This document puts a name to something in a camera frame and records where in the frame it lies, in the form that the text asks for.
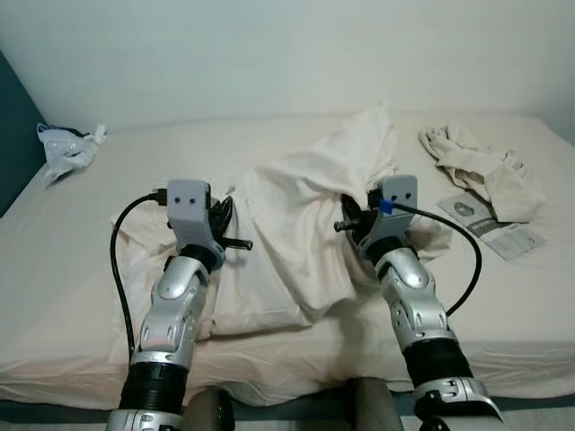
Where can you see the beige crumpled garment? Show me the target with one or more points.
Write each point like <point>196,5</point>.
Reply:
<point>485,171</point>

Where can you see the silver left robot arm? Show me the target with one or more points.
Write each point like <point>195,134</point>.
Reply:
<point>175,305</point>

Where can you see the grey paper leaflet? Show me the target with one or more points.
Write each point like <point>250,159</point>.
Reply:
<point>512,238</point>

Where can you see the dark teal headboard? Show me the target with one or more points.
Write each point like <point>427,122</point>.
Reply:
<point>13,135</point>

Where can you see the clear plastic bag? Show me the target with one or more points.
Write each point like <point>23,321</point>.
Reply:
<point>65,148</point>

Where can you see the cream bed mattress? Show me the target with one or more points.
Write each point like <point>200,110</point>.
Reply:
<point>72,269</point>

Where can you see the grey right robot leg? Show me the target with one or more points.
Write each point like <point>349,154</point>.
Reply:
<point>373,409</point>

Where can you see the grey robot leg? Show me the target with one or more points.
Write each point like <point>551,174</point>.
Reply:
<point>373,409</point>
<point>211,413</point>

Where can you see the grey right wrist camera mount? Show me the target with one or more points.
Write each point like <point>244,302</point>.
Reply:
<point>397,197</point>

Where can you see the grey left robot leg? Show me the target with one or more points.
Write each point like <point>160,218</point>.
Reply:
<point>211,413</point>

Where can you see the dark bed frame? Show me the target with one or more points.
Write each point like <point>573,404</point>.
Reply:
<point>287,409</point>

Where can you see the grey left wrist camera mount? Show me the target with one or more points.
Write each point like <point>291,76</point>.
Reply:
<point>189,205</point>

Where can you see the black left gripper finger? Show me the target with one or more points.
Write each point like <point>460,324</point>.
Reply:
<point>225,211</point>

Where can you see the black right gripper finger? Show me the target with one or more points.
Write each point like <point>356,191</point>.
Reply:
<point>370,199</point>

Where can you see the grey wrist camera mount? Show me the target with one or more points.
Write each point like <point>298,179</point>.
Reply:
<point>397,197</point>
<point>189,205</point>

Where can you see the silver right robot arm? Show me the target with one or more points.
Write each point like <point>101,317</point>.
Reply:
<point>418,305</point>

